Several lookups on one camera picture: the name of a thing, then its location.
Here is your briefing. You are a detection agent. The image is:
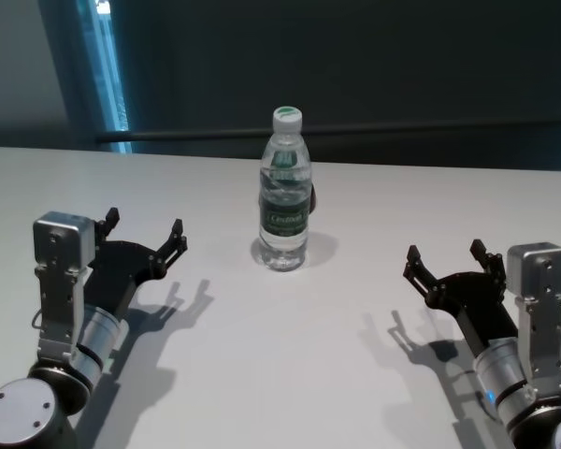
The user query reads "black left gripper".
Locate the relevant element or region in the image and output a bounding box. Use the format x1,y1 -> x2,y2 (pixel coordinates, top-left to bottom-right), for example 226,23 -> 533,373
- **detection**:
85,207 -> 189,320

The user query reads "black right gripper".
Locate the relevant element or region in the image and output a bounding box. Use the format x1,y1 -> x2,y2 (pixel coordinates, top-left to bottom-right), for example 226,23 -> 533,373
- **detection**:
402,239 -> 520,353

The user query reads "clear water bottle green label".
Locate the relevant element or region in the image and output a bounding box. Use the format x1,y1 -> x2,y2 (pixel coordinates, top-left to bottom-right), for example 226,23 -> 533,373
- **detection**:
256,106 -> 313,271

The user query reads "grey horizontal rail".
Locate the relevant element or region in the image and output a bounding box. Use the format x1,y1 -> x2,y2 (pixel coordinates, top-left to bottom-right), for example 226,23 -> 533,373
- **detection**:
95,125 -> 561,142

